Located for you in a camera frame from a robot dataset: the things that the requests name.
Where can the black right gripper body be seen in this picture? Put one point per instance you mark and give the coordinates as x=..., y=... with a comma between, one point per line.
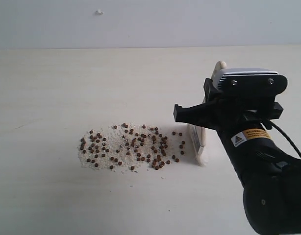
x=222, y=113

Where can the wooden paint brush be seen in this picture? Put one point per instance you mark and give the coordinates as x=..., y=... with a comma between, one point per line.
x=198, y=134

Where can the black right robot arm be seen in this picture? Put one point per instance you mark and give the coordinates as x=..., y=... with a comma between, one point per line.
x=271, y=179

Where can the pile of beans and rice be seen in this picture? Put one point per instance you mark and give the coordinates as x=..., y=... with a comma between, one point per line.
x=129, y=146

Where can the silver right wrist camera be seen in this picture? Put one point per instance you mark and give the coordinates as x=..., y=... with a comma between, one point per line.
x=249, y=82

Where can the small white wall plug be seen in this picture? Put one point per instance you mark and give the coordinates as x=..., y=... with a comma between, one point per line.
x=99, y=12

